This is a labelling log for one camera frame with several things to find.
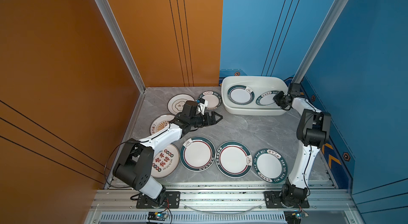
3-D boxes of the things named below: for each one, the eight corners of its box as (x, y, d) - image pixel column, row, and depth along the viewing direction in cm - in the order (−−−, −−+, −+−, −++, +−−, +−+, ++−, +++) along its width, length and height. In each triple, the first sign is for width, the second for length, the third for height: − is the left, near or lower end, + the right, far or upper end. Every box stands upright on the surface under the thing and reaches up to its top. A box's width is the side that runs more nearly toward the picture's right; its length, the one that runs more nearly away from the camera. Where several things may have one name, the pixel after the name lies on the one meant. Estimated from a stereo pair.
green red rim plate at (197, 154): (178, 171, 84) (177, 170, 82) (182, 138, 96) (181, 136, 94) (215, 171, 84) (215, 170, 82) (214, 138, 96) (215, 136, 94)
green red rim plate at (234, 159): (216, 177, 82) (216, 176, 80) (215, 142, 94) (216, 141, 92) (254, 177, 82) (254, 176, 80) (248, 142, 94) (248, 141, 92)
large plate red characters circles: (150, 178, 82) (148, 177, 80) (157, 146, 93) (156, 144, 91) (177, 178, 82) (176, 177, 80) (181, 146, 93) (180, 144, 91)
